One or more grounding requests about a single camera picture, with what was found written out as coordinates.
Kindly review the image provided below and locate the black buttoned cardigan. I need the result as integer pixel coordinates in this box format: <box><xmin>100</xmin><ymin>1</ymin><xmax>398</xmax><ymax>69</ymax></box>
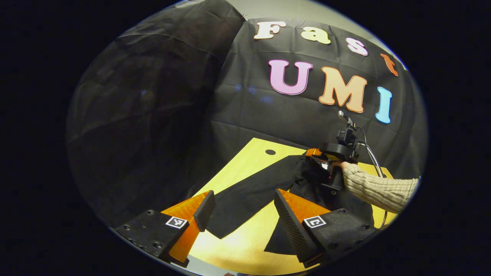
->
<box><xmin>205</xmin><ymin>154</ymin><xmax>374</xmax><ymax>255</ymax></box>

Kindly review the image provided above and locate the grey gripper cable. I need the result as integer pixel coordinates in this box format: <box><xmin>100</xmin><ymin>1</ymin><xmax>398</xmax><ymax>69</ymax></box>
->
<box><xmin>357</xmin><ymin>126</ymin><xmax>389</xmax><ymax>227</ymax></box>

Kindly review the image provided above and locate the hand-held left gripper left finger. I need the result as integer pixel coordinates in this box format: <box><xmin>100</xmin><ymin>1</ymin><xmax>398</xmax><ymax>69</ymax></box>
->
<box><xmin>113</xmin><ymin>190</ymin><xmax>216</xmax><ymax>268</ymax></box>

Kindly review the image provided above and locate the black backdrop cloth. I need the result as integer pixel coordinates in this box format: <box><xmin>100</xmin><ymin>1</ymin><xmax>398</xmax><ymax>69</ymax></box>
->
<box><xmin>66</xmin><ymin>0</ymin><xmax>428</xmax><ymax>227</ymax></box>

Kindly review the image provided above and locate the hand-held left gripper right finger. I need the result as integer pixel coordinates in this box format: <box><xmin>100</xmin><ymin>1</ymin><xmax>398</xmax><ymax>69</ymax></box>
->
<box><xmin>274</xmin><ymin>188</ymin><xmax>378</xmax><ymax>269</ymax></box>

